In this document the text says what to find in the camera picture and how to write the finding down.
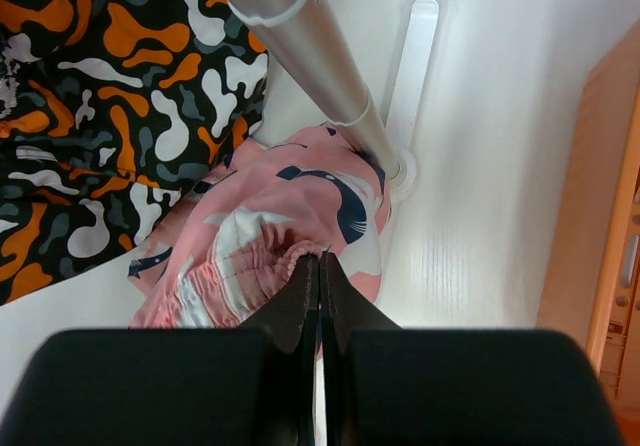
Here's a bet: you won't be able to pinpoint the orange black camouflage shorts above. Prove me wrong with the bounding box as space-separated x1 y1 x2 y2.
1 0 269 303

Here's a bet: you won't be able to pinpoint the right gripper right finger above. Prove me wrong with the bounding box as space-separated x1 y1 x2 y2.
319 254 624 445

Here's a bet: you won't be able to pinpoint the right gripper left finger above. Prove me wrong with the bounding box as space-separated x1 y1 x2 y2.
1 256 319 445

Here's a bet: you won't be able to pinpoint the pink shark print shorts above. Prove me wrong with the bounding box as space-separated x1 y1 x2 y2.
128 126 391 328

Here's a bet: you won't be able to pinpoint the orange plastic basket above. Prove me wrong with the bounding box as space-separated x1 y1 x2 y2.
537 15 640 417

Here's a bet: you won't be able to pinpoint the metal clothes rack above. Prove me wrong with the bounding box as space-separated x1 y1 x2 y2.
227 0 440 201

